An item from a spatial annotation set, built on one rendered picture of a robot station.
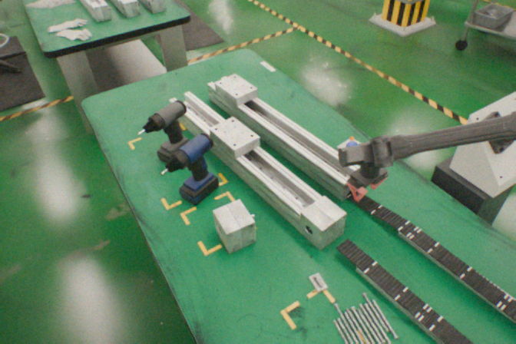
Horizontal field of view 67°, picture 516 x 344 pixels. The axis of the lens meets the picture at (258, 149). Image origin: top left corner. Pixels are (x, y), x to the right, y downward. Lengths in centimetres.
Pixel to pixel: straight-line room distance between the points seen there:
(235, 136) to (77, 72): 155
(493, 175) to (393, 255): 44
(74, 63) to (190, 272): 182
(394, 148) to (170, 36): 201
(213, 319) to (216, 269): 15
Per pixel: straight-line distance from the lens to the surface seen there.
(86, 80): 276
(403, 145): 106
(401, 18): 442
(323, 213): 116
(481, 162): 146
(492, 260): 133
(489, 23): 407
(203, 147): 122
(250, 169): 130
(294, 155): 140
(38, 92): 385
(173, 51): 284
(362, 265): 115
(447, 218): 137
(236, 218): 115
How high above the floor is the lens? 176
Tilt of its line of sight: 41 degrees down
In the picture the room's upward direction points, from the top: 3 degrees counter-clockwise
